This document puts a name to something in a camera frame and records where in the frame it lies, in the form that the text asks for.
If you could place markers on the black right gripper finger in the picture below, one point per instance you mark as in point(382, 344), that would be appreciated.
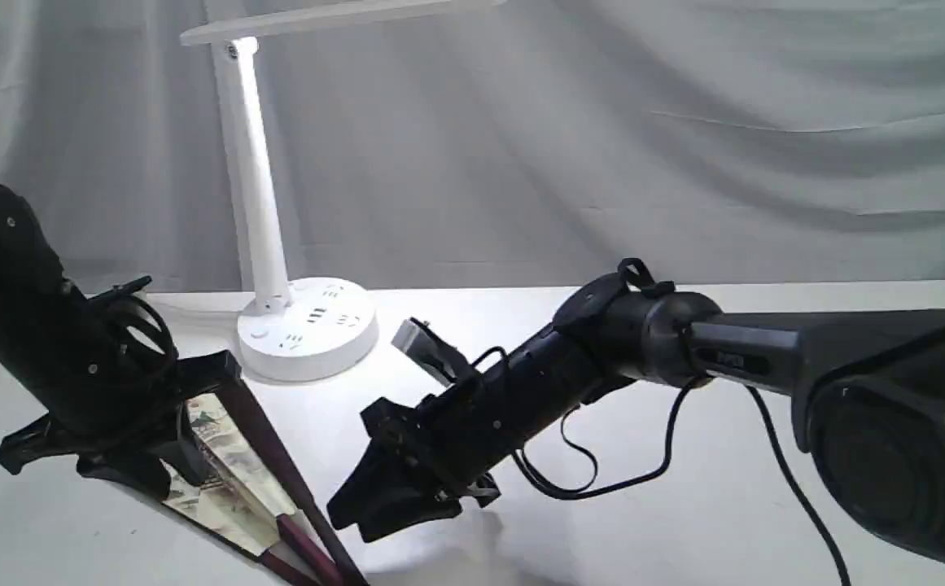
point(385, 511)
point(380, 467)

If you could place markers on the white desk lamp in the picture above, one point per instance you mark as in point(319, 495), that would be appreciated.
point(316, 327)

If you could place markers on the painted paper folding fan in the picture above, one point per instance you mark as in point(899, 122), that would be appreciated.
point(255, 502)

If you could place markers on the grey backdrop curtain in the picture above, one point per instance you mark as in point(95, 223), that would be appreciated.
point(530, 144)

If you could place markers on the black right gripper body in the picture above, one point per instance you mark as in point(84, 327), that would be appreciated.
point(458, 436)

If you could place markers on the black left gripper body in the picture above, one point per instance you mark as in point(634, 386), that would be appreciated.
point(140, 379)

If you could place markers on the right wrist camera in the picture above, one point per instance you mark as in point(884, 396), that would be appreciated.
point(414, 339)

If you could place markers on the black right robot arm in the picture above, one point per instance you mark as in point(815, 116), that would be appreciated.
point(866, 391)

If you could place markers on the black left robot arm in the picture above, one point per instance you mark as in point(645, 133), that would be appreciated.
point(35, 346)

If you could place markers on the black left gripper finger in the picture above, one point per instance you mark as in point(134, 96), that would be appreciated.
point(139, 472)
point(45, 437)

